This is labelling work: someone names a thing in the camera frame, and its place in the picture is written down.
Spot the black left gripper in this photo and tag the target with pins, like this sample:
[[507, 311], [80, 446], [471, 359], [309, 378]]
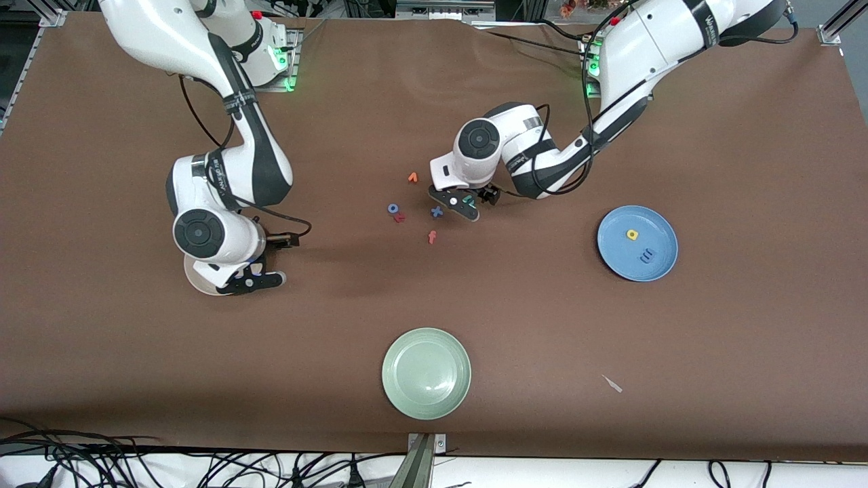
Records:
[[487, 195]]

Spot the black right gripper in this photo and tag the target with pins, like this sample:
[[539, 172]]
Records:
[[279, 241]]

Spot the blue foam letter m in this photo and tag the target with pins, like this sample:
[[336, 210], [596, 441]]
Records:
[[647, 256]]

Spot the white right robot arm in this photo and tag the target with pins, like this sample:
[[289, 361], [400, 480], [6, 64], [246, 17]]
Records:
[[156, 34]]

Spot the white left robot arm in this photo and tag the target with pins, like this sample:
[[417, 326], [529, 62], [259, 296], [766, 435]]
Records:
[[644, 47]]

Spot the beige brown plate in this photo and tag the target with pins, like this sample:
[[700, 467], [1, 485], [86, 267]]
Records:
[[200, 283]]

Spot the brown table cover sheet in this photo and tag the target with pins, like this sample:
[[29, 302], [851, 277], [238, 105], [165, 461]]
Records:
[[434, 305]]

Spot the blue plate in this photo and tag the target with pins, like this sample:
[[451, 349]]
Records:
[[637, 264]]

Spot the pale green plate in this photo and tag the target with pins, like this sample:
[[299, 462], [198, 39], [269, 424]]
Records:
[[426, 373]]

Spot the orange background object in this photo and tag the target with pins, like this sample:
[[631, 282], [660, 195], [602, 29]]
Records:
[[583, 5]]

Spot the white paper scrap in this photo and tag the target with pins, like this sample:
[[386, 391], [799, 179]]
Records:
[[612, 384]]

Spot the grey metal clamp plate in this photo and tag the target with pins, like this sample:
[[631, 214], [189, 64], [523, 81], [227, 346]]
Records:
[[441, 444]]

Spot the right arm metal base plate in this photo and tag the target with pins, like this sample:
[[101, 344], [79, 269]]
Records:
[[288, 85]]

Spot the grey metal post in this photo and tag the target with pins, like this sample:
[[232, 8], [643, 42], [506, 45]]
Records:
[[417, 468]]

